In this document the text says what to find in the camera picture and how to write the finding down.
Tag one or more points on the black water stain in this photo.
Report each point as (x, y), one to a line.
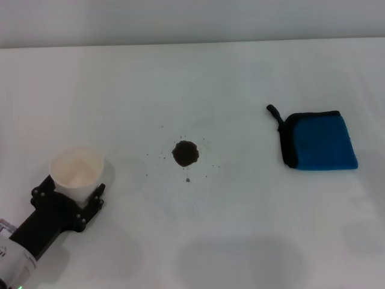
(185, 153)

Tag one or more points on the blue rag with black trim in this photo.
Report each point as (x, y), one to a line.
(322, 144)

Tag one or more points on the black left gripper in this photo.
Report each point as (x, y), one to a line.
(45, 222)

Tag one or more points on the white paper cup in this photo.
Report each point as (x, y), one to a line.
(76, 171)

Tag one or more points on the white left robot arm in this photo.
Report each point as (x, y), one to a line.
(15, 262)

